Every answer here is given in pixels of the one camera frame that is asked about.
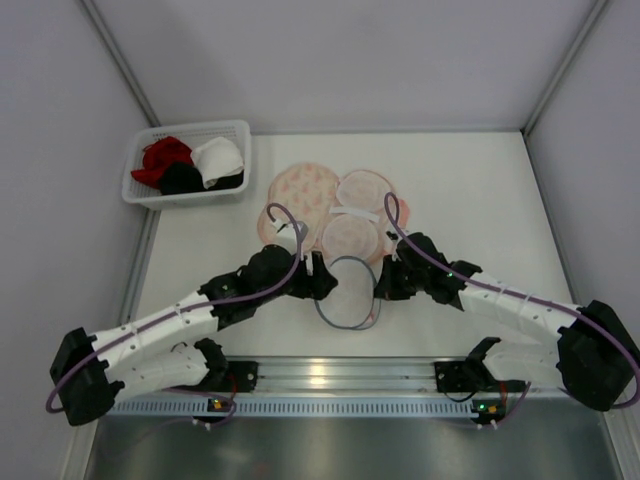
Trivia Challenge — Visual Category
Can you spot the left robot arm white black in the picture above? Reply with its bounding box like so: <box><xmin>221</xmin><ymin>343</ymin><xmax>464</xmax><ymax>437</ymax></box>
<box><xmin>45</xmin><ymin>245</ymin><xmax>338</xmax><ymax>427</ymax></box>

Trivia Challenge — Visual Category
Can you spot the white plastic basket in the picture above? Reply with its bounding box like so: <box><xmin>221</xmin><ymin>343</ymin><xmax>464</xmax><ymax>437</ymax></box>
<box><xmin>122</xmin><ymin>120</ymin><xmax>252</xmax><ymax>210</ymax></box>

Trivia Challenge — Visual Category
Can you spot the white bra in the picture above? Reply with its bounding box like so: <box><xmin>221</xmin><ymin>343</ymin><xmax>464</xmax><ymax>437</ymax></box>
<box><xmin>191</xmin><ymin>137</ymin><xmax>244</xmax><ymax>189</ymax></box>

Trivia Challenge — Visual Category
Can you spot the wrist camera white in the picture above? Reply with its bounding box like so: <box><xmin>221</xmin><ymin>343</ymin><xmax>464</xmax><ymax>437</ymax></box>
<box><xmin>272</xmin><ymin>219</ymin><xmax>308</xmax><ymax>253</ymax></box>
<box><xmin>384</xmin><ymin>230</ymin><xmax>401</xmax><ymax>260</ymax></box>

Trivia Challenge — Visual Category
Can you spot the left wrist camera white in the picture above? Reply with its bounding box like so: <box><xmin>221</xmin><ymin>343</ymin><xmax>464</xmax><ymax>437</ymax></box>
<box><xmin>272</xmin><ymin>219</ymin><xmax>308</xmax><ymax>253</ymax></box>

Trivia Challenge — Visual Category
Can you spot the white blue-rimmed mesh laundry bag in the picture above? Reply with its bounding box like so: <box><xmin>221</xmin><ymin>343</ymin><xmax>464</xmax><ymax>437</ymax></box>
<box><xmin>314</xmin><ymin>255</ymin><xmax>381</xmax><ymax>331</ymax></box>

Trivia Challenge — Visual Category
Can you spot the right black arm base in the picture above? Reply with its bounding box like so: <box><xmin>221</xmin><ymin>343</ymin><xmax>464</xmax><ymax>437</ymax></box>
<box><xmin>433</xmin><ymin>358</ymin><xmax>526</xmax><ymax>394</ymax></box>

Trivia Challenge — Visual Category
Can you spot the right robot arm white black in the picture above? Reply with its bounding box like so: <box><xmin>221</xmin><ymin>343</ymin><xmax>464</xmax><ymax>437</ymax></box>
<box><xmin>374</xmin><ymin>232</ymin><xmax>639</xmax><ymax>412</ymax></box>

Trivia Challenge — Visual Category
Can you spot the white slotted cable duct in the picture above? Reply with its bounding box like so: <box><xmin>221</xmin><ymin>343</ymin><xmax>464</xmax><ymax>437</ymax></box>
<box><xmin>110</xmin><ymin>395</ymin><xmax>478</xmax><ymax>419</ymax></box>

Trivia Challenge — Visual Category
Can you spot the aluminium mounting rail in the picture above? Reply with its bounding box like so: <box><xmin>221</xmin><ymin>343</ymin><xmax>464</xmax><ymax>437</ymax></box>
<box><xmin>219</xmin><ymin>355</ymin><xmax>566</xmax><ymax>396</ymax></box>

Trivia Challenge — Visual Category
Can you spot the pink floral mesh laundry bag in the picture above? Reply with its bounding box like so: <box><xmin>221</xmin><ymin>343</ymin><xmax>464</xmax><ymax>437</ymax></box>
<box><xmin>267</xmin><ymin>163</ymin><xmax>396</xmax><ymax>265</ymax></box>

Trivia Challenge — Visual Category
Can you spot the black garment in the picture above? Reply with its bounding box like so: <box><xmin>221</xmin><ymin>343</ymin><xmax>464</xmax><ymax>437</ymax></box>
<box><xmin>158</xmin><ymin>163</ymin><xmax>244</xmax><ymax>195</ymax></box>

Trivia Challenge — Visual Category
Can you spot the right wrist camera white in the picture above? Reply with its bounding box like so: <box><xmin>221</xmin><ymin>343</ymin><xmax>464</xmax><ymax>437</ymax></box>
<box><xmin>384</xmin><ymin>230</ymin><xmax>401</xmax><ymax>260</ymax></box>

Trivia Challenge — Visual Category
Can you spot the red garment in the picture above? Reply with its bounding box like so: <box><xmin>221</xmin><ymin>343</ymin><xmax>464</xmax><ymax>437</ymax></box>
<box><xmin>131</xmin><ymin>136</ymin><xmax>193</xmax><ymax>190</ymax></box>

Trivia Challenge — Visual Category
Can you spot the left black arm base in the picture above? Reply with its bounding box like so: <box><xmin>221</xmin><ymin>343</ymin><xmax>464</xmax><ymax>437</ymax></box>
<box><xmin>196</xmin><ymin>360</ymin><xmax>259</xmax><ymax>393</ymax></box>

